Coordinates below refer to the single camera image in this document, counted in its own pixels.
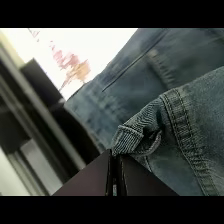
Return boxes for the silver frame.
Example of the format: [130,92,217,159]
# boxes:
[0,29,88,197]

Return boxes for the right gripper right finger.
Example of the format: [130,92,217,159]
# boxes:
[114,153,180,197]

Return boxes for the blue jeans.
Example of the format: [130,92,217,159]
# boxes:
[63,27,224,197]

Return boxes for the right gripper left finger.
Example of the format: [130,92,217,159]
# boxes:
[52,148,115,197]

